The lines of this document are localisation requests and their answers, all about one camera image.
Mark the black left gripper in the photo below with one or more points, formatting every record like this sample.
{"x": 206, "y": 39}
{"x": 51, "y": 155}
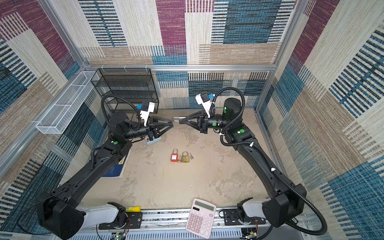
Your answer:
{"x": 150, "y": 126}

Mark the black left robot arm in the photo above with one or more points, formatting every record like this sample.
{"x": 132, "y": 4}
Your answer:
{"x": 59, "y": 213}

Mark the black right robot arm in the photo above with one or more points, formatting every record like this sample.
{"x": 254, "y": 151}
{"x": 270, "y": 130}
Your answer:
{"x": 223, "y": 112}

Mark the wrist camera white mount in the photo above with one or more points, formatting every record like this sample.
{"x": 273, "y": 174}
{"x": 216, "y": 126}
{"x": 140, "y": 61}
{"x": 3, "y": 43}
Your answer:
{"x": 206, "y": 100}
{"x": 145, "y": 110}

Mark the pink calculator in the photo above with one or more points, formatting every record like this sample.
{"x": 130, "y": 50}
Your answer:
{"x": 201, "y": 218}

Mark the blue and white stapler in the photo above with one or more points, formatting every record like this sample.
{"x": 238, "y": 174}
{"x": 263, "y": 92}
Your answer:
{"x": 153, "y": 141}

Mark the red padlock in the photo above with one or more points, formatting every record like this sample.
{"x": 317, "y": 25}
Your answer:
{"x": 175, "y": 156}

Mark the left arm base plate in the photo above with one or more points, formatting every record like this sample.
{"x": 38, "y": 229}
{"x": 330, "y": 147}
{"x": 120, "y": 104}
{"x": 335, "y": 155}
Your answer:
{"x": 131, "y": 220}

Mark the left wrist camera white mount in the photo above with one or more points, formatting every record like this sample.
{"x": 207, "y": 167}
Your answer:
{"x": 145, "y": 110}

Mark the blue book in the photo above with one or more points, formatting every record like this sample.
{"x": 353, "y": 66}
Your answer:
{"x": 117, "y": 170}

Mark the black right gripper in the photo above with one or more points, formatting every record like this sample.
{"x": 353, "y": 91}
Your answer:
{"x": 203, "y": 116}

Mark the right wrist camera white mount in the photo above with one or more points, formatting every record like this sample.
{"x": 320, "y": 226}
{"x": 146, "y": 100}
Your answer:
{"x": 206, "y": 100}

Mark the yellow label block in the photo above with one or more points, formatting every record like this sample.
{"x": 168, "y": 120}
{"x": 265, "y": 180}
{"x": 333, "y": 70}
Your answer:
{"x": 133, "y": 209}

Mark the brass padlock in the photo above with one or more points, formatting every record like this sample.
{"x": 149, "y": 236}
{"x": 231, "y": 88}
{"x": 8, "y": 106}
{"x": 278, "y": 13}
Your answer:
{"x": 185, "y": 157}

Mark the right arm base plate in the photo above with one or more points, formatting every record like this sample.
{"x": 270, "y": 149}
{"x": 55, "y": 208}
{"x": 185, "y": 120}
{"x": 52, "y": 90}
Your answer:
{"x": 231, "y": 217}

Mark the white wire mesh basket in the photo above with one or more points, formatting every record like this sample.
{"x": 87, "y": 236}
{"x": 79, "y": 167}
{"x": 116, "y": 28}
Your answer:
{"x": 62, "y": 112}

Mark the black wire mesh shelf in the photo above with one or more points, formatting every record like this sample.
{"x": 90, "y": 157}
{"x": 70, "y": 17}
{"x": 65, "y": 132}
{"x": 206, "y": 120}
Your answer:
{"x": 136, "y": 85}

